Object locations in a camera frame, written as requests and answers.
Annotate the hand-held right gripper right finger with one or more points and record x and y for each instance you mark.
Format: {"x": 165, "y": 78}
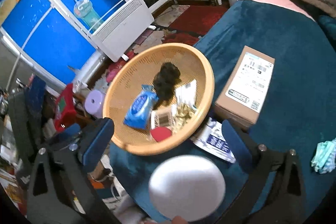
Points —
{"x": 236, "y": 145}

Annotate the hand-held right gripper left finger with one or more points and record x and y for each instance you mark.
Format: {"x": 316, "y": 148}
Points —
{"x": 98, "y": 134}

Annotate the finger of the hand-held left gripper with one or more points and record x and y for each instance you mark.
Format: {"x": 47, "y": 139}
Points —
{"x": 70, "y": 129}

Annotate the blue wet wipes packet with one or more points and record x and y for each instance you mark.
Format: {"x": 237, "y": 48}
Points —
{"x": 140, "y": 108}

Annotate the small gold item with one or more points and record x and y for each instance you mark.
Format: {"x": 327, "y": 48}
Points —
{"x": 183, "y": 113}

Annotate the red round item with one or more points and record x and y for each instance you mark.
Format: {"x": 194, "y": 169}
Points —
{"x": 161, "y": 133}

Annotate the cotton swab box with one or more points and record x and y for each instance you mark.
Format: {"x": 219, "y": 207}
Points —
{"x": 162, "y": 117}

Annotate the orange plastic basket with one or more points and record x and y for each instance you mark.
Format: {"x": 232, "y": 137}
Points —
{"x": 136, "y": 74}

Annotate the small white packet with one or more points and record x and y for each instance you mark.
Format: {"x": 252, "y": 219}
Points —
{"x": 186, "y": 92}

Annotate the black cloth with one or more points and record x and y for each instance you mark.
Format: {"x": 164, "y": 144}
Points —
{"x": 165, "y": 82}

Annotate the white and blue flat packet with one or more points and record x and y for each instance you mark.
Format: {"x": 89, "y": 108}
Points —
{"x": 212, "y": 141}

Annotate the purple plastic stool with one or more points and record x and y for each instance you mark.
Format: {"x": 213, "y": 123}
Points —
{"x": 95, "y": 103}

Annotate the cardboard box with white label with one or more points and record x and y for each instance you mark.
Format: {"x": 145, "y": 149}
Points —
{"x": 246, "y": 82}

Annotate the white round plastic tub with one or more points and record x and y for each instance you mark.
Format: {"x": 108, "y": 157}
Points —
{"x": 187, "y": 187}

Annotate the white cloth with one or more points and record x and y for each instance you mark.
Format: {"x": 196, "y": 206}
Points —
{"x": 128, "y": 211}

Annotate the teal striped cloth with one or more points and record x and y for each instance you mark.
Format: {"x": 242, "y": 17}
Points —
{"x": 324, "y": 155}

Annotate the white panel heater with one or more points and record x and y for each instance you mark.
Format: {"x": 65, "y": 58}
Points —
{"x": 123, "y": 27}

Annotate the flower pattern floor mat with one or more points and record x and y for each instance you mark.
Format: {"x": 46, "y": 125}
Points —
{"x": 155, "y": 39}

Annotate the red rug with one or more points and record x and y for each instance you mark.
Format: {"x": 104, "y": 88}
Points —
{"x": 199, "y": 19}

